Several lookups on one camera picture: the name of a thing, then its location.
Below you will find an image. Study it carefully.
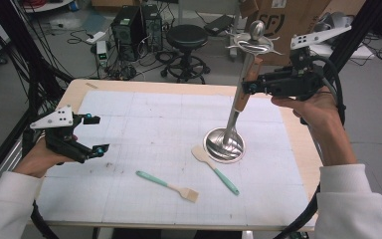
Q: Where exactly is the black computer tower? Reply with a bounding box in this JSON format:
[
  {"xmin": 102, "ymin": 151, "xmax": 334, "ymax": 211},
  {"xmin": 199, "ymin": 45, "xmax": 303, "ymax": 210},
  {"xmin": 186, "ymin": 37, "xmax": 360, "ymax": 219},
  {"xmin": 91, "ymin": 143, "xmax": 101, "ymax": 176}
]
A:
[
  {"xmin": 141, "ymin": 3, "xmax": 164, "ymax": 53},
  {"xmin": 110, "ymin": 5, "xmax": 146, "ymax": 63}
]

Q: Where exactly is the grey rounded device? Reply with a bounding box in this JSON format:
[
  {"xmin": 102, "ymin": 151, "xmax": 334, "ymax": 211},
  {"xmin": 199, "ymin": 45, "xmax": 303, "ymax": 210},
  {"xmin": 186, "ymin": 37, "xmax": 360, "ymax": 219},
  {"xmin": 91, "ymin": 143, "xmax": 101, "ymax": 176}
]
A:
[{"xmin": 312, "ymin": 11, "xmax": 356, "ymax": 44}]

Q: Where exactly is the green handled pastry brush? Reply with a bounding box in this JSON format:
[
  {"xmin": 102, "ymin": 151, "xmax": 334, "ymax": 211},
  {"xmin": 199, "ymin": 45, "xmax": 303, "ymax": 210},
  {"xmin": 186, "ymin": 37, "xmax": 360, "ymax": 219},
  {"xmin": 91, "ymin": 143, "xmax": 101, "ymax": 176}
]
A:
[{"xmin": 135, "ymin": 169, "xmax": 200, "ymax": 203}]

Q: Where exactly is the black frame with cables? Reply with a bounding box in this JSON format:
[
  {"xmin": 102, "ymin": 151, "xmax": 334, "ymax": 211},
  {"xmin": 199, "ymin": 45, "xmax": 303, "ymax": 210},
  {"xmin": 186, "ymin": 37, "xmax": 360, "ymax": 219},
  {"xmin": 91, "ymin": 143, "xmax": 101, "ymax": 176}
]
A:
[{"xmin": 0, "ymin": 0, "xmax": 74, "ymax": 133}]

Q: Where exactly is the black flat device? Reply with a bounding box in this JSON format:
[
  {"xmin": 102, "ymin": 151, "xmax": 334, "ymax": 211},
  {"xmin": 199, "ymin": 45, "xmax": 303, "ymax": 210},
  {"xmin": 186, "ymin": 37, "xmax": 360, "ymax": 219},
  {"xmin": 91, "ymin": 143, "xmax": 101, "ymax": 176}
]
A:
[{"xmin": 203, "ymin": 13, "xmax": 235, "ymax": 36}]

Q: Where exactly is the right hand-held gripper cable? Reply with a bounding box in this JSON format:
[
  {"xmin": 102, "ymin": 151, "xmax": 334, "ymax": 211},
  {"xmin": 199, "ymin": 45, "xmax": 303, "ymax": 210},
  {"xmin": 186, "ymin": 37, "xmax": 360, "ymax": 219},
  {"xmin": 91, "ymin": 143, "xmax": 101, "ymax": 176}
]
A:
[{"xmin": 273, "ymin": 54, "xmax": 347, "ymax": 239}]

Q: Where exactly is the wooden table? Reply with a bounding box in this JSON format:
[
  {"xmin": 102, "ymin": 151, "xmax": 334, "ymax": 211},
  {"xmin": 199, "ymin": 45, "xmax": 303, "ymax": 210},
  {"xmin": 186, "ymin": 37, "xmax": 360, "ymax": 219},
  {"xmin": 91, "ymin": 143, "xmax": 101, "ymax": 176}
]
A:
[{"xmin": 29, "ymin": 79, "xmax": 323, "ymax": 232}]

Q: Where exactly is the person's left hand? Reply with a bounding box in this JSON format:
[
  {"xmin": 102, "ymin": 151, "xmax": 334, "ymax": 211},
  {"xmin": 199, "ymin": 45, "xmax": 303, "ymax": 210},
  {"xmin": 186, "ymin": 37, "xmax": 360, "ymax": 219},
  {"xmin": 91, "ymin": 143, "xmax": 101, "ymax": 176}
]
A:
[{"xmin": 12, "ymin": 133, "xmax": 80, "ymax": 179}]

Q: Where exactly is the steel utensil stand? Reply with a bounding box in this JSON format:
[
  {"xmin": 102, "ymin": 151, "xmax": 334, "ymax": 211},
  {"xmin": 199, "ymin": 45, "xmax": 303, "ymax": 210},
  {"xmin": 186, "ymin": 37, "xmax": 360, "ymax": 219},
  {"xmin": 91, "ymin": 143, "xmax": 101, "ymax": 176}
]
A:
[{"xmin": 203, "ymin": 19, "xmax": 285, "ymax": 164}]

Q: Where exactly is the green handled beige spatula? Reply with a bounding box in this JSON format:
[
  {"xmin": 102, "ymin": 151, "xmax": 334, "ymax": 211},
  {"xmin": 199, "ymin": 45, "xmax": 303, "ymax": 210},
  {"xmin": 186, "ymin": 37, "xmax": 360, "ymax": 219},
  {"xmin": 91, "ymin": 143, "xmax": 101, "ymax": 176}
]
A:
[{"xmin": 191, "ymin": 144, "xmax": 241, "ymax": 196}]

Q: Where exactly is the black metal frame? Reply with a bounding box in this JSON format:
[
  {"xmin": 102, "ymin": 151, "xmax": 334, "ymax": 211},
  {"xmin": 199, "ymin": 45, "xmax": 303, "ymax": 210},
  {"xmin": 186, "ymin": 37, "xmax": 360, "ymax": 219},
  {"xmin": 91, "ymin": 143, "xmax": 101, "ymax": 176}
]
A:
[{"xmin": 324, "ymin": 0, "xmax": 382, "ymax": 81}]

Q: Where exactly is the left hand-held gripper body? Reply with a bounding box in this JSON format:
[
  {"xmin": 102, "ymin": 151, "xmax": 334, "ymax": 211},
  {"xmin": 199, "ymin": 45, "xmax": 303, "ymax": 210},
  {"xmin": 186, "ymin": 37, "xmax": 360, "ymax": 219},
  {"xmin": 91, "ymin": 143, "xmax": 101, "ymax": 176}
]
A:
[{"xmin": 29, "ymin": 105, "xmax": 96, "ymax": 164}]

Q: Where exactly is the white foam sheet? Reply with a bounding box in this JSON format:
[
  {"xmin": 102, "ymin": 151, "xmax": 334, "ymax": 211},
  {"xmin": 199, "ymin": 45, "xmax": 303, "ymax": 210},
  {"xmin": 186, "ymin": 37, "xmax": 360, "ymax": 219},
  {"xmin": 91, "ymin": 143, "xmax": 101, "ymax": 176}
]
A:
[{"xmin": 309, "ymin": 41, "xmax": 376, "ymax": 61}]

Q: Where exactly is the large cardboard box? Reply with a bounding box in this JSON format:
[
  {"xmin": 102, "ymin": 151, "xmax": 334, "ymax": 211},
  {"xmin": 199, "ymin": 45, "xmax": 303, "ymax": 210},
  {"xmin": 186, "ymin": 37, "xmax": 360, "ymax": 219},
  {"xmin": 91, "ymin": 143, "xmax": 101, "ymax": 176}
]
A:
[{"xmin": 245, "ymin": 0, "xmax": 332, "ymax": 68}]

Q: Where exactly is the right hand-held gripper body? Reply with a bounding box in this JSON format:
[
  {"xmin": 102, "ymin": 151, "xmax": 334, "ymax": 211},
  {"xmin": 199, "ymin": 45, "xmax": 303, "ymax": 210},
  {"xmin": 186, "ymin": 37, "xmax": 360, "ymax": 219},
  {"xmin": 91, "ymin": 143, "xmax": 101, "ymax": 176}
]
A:
[{"xmin": 263, "ymin": 25, "xmax": 352, "ymax": 102}]

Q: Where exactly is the black round stool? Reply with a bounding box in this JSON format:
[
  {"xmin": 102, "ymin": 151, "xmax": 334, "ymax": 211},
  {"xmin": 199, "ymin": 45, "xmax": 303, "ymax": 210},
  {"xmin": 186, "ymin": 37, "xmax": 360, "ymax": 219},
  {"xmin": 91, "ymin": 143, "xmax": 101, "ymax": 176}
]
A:
[{"xmin": 160, "ymin": 24, "xmax": 212, "ymax": 85}]

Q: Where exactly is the white power strip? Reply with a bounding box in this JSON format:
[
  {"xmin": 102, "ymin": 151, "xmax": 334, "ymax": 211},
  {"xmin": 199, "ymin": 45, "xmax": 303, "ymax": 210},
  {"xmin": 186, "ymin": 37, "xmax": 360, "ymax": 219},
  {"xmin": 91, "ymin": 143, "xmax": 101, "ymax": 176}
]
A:
[{"xmin": 86, "ymin": 31, "xmax": 107, "ymax": 45}]

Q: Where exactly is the white device with green display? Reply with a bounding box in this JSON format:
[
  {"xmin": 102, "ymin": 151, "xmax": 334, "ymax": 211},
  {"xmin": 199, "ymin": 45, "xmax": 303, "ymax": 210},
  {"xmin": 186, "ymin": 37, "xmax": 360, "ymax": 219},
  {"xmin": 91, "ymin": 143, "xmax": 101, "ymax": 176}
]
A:
[{"xmin": 95, "ymin": 40, "xmax": 108, "ymax": 68}]

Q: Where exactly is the person's right hand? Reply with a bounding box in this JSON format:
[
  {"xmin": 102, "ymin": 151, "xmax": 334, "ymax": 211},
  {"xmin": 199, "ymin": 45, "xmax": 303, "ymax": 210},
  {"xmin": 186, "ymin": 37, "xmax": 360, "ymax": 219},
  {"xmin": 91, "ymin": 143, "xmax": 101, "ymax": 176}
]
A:
[{"xmin": 271, "ymin": 87, "xmax": 342, "ymax": 137}]

